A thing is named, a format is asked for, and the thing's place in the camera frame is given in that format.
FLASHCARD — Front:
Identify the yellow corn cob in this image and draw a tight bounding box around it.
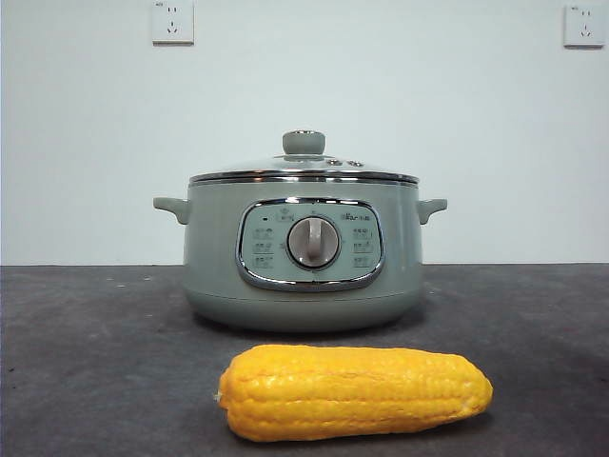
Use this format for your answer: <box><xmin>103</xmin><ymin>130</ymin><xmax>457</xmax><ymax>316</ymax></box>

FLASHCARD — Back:
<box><xmin>212</xmin><ymin>344</ymin><xmax>495</xmax><ymax>443</ymax></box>

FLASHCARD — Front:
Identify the white wall socket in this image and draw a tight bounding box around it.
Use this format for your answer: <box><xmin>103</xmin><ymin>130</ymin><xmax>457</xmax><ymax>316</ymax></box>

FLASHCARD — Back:
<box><xmin>563</xmin><ymin>4</ymin><xmax>609</xmax><ymax>49</ymax></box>
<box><xmin>151</xmin><ymin>0</ymin><xmax>195</xmax><ymax>47</ymax></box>

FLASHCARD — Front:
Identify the pale green electric cooking pot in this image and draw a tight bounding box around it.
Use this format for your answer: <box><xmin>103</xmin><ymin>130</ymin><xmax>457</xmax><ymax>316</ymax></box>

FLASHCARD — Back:
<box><xmin>152</xmin><ymin>182</ymin><xmax>448</xmax><ymax>333</ymax></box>

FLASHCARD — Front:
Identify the glass lid with green knob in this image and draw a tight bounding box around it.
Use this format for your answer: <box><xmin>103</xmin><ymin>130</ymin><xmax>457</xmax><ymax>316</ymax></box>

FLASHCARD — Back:
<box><xmin>188</xmin><ymin>129</ymin><xmax>421</xmax><ymax>186</ymax></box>

